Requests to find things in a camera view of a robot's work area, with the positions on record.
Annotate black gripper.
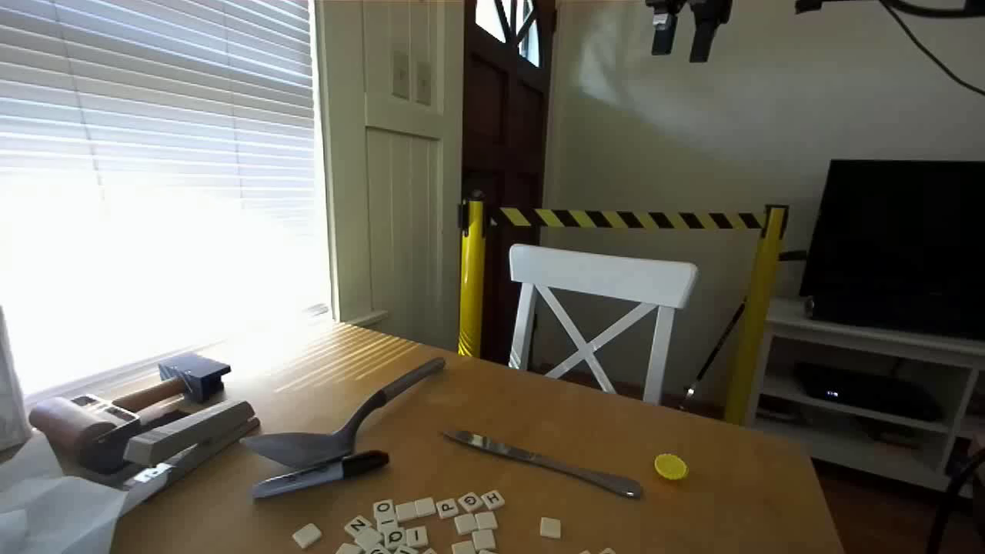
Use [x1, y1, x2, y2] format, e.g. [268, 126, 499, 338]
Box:
[645, 0, 737, 66]

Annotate silver butter knife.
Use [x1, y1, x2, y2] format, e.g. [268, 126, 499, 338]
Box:
[442, 427, 645, 502]

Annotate white scrabble tile pile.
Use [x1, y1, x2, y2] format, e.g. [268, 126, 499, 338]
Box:
[335, 488, 504, 554]

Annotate lone scrabble tile right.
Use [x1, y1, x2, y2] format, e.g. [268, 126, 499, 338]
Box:
[538, 517, 565, 538]

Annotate lone white scrabble tile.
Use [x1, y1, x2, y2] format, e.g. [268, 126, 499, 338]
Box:
[292, 522, 325, 547]

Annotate dark wooden door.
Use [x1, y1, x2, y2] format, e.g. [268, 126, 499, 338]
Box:
[461, 0, 557, 216]

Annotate black yellow barrier tape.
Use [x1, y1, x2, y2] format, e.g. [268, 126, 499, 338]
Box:
[483, 207, 767, 232]

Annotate black television screen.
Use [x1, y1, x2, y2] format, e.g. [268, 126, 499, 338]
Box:
[802, 159, 985, 338]

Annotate black device on shelf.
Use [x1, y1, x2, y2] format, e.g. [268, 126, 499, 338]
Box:
[793, 363, 943, 422]

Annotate white tv stand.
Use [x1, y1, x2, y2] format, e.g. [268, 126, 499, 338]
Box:
[744, 302, 985, 488]

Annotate yellow round cap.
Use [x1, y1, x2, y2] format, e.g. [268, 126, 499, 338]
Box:
[653, 453, 691, 484]

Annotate white window blinds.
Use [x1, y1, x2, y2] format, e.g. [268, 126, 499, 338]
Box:
[0, 0, 331, 390]

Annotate grey metal spatula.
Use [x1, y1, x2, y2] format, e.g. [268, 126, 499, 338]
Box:
[242, 355, 449, 473]

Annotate blue headed hammer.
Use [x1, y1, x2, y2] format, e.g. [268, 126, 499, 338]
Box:
[117, 355, 232, 412]

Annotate grey stapler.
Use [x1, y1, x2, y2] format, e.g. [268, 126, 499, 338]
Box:
[125, 399, 259, 512]

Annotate white plastic bag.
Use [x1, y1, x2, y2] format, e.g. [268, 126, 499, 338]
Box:
[0, 310, 125, 554]

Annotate yellow safety post right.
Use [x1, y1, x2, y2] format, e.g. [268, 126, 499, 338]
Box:
[724, 203, 787, 426]

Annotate black handled small knife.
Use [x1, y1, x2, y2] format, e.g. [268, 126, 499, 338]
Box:
[249, 449, 390, 502]

